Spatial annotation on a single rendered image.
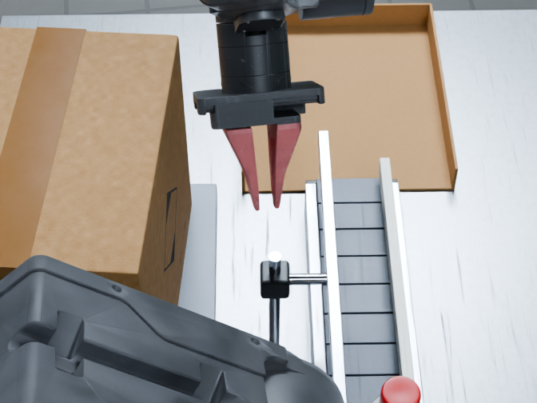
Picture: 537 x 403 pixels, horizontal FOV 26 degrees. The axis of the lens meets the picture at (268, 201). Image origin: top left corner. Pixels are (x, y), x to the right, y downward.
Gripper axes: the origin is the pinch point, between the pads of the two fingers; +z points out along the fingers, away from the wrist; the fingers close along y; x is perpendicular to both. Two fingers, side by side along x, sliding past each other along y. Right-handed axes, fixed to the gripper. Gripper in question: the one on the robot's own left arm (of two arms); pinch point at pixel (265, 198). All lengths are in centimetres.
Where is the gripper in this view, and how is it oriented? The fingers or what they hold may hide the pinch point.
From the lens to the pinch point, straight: 96.8
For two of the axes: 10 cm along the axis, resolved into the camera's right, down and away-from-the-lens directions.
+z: 0.8, 9.8, 2.0
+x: -1.3, -1.9, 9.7
